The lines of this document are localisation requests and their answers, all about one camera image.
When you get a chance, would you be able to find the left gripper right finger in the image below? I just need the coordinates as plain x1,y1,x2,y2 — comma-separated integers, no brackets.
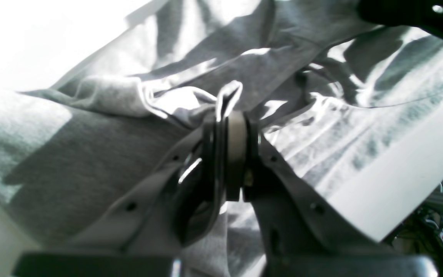
227,112,437,277

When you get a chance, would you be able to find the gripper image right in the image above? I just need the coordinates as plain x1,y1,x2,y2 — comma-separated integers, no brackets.
357,0,443,40

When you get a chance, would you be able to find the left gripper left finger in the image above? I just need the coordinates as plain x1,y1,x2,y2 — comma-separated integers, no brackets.
14,119,228,277

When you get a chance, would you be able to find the grey T-shirt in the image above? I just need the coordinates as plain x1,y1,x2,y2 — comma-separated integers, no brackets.
0,0,443,277

